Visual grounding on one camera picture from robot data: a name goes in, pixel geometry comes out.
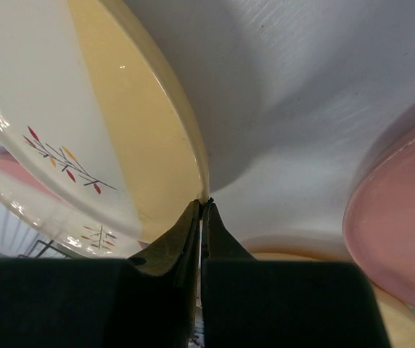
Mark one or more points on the black wire dish rack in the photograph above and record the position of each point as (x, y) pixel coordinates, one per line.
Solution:
(48, 248)

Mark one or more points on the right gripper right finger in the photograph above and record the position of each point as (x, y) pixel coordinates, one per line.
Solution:
(252, 303)

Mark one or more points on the yellow cream leaf plate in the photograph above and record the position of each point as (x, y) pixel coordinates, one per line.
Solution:
(91, 108)

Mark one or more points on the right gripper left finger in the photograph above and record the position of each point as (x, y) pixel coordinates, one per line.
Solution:
(146, 300)

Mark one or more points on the plain yellow bear plate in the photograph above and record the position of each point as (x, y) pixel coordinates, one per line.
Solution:
(399, 321)

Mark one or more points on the pink cream plate right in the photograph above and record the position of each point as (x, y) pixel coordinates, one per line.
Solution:
(379, 221)

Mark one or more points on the pink cream plate near rack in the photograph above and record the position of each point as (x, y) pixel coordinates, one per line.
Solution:
(32, 203)

